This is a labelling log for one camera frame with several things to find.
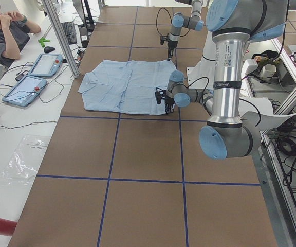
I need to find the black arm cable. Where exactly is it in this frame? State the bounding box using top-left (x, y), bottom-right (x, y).
top-left (186, 77), bottom-right (262, 129)

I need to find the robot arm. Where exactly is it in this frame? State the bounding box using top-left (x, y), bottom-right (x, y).
top-left (156, 1), bottom-right (290, 160)
top-left (165, 0), bottom-right (204, 61)

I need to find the lower blue teach pendant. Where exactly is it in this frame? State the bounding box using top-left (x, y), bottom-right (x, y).
top-left (2, 75), bottom-right (47, 107)

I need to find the seated person in grey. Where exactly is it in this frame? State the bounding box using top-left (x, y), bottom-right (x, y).
top-left (0, 7), bottom-right (41, 67)

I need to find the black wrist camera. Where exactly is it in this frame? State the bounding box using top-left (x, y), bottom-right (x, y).
top-left (160, 34), bottom-right (169, 45)
top-left (155, 87), bottom-right (166, 104)

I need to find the black computer mouse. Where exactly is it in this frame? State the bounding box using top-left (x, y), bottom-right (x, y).
top-left (44, 46), bottom-right (56, 54)

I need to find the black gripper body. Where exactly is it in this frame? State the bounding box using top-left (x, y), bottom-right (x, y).
top-left (168, 40), bottom-right (178, 56)
top-left (164, 97), bottom-right (175, 110)

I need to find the white curved paper sheet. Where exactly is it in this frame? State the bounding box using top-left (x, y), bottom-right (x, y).
top-left (239, 97), bottom-right (296, 131)

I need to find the aluminium frame rack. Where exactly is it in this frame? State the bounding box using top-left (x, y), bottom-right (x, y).
top-left (250, 39), bottom-right (296, 246)

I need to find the black smartphone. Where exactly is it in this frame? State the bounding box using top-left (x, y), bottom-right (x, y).
top-left (15, 74), bottom-right (26, 81)

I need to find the white box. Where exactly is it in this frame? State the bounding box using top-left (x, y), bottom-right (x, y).
top-left (242, 59), bottom-right (258, 75)

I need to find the aluminium frame post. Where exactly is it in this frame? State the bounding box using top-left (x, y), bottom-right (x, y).
top-left (42, 0), bottom-right (79, 79)

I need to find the upper blue teach pendant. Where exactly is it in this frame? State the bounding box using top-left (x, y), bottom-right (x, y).
top-left (28, 54), bottom-right (63, 78)

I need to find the green plastic tool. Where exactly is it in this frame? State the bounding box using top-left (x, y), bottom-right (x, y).
top-left (38, 37), bottom-right (50, 48)

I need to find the light blue button shirt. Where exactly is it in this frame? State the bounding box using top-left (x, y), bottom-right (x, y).
top-left (78, 60), bottom-right (176, 115)

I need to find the clear plastic bag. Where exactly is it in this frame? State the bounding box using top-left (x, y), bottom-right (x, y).
top-left (0, 135), bottom-right (51, 187)

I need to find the black braided right cable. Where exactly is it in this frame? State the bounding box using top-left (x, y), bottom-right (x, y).
top-left (155, 7), bottom-right (174, 39)

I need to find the black computer keyboard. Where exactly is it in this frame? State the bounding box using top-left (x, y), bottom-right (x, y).
top-left (61, 22), bottom-right (77, 44)

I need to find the blue teach pendant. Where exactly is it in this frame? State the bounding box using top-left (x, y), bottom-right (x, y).
top-left (28, 54), bottom-right (63, 78)
top-left (2, 75), bottom-right (47, 107)

